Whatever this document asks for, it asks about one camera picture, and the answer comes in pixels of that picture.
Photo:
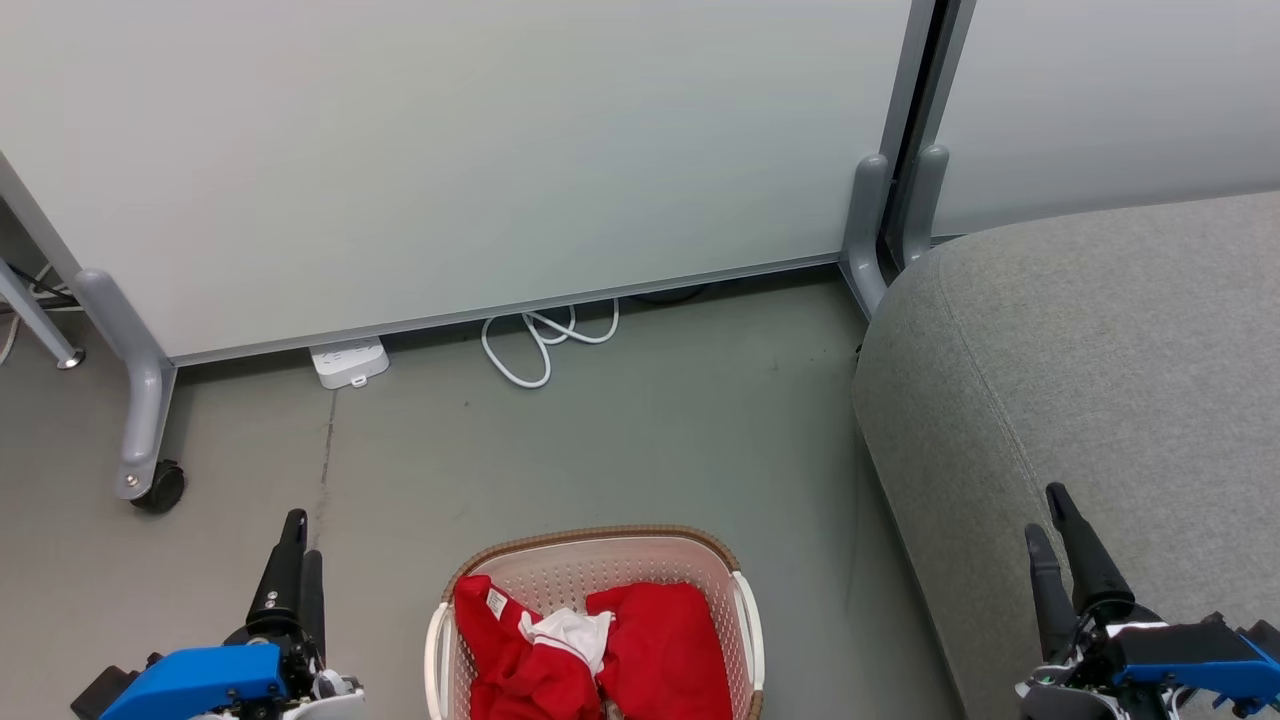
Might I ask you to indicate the white plastic laundry basket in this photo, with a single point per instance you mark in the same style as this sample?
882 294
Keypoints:
600 560

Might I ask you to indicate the plain red garment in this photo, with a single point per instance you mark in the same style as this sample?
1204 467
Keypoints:
665 650

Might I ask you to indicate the white power strip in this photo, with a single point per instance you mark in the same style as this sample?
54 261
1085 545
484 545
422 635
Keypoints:
348 360

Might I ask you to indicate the red and white garment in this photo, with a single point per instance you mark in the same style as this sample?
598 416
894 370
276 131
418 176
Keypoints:
510 650

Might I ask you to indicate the grey metal table leg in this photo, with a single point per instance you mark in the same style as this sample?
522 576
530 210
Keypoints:
35 315

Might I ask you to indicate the large white partition panel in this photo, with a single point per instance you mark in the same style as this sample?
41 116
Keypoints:
450 150

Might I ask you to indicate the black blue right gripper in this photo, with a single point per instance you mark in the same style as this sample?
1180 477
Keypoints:
1170 660

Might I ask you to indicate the grey fabric sofa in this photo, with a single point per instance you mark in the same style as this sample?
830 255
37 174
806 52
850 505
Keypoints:
1080 380

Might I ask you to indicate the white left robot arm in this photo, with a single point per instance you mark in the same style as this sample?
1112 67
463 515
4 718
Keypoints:
325 705

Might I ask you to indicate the grey partition leg with caster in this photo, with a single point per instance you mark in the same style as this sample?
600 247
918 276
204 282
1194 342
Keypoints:
145 390

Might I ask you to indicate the narrow white partition panel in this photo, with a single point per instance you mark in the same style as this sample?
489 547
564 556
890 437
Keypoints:
1100 100

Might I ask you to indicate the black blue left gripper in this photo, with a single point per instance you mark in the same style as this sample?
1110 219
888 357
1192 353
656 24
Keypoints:
200 680

